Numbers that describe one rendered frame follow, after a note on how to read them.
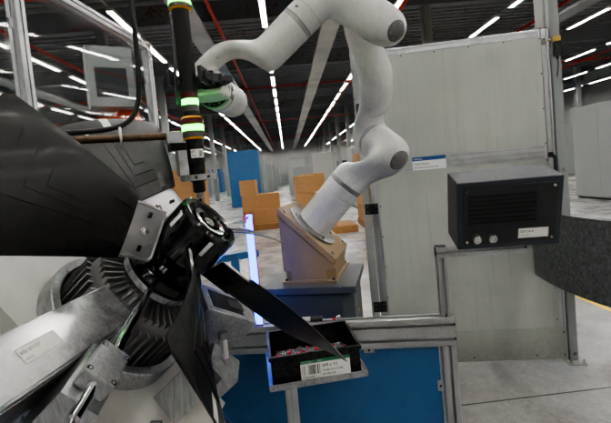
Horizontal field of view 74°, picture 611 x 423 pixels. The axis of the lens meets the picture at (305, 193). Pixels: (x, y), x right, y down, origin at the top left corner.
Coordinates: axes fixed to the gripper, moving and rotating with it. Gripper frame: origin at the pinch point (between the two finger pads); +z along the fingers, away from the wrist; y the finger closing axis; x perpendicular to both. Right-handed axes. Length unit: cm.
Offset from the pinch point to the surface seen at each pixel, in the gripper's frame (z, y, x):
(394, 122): -179, -58, 5
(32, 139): 30.3, 9.9, -13.7
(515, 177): -29, -72, -28
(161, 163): 0.1, 7.3, -16.6
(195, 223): 15.4, -4.7, -27.9
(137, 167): 3.6, 10.6, -17.2
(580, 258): -132, -137, -76
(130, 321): 25.9, 2.1, -40.1
